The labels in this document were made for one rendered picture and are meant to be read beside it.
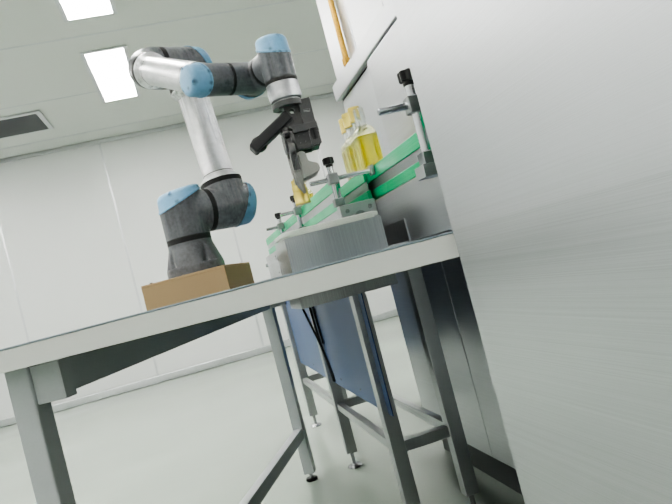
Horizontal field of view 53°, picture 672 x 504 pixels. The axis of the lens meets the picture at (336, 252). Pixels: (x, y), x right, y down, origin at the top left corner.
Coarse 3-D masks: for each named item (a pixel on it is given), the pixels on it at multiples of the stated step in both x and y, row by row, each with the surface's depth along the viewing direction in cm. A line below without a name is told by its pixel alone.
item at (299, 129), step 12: (276, 108) 150; (288, 108) 151; (300, 108) 151; (300, 120) 151; (312, 120) 151; (288, 132) 148; (300, 132) 150; (312, 132) 150; (300, 144) 150; (312, 144) 149; (288, 156) 153
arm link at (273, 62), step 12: (264, 36) 149; (276, 36) 149; (264, 48) 149; (276, 48) 149; (288, 48) 151; (264, 60) 150; (276, 60) 149; (288, 60) 150; (264, 72) 150; (276, 72) 149; (288, 72) 149
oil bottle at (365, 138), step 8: (360, 128) 179; (368, 128) 179; (360, 136) 178; (368, 136) 179; (376, 136) 179; (360, 144) 178; (368, 144) 178; (376, 144) 179; (360, 152) 179; (368, 152) 178; (376, 152) 179; (360, 160) 181; (368, 160) 178; (376, 160) 179
